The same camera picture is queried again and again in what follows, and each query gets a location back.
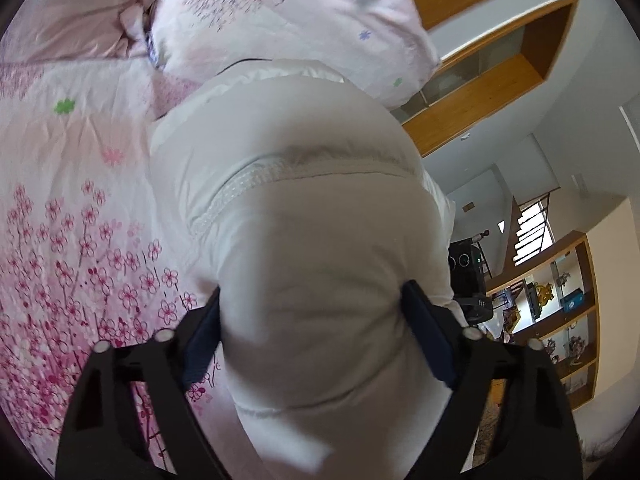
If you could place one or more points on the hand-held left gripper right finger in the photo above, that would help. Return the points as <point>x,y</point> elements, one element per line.
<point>430,330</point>

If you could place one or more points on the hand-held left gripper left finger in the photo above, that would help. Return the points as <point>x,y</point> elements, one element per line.
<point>202,340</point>

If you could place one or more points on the white pillow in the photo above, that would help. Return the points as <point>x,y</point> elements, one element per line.
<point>310,260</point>

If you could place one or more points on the golden ornament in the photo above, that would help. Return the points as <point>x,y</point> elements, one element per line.
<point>542,294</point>

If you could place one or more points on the wooden display shelf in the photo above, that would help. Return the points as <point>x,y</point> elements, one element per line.
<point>560,320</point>

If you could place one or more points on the blue box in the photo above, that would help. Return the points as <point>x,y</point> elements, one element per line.
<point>572,301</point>

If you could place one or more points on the floral bed sheet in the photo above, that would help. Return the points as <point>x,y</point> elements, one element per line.
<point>80,185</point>

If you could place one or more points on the pink floral pillow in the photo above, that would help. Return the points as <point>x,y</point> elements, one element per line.
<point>300,15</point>

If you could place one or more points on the plain pink pillow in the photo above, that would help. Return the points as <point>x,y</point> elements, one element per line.
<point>85,15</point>

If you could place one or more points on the wooden door frame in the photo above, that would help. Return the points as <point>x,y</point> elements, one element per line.
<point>500,60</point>

